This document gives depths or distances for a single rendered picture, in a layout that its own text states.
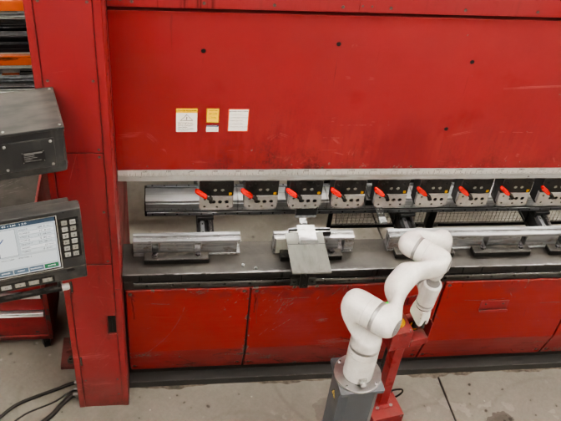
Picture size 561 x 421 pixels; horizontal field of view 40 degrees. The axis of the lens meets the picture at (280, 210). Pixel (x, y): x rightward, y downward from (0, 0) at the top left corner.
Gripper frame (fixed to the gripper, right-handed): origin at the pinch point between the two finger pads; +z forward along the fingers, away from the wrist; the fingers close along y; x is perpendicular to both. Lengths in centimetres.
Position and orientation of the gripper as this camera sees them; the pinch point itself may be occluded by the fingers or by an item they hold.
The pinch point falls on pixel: (416, 324)
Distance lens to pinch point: 373.0
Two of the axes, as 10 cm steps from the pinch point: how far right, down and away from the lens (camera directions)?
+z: -1.2, 6.9, 7.2
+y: 3.0, 7.1, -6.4
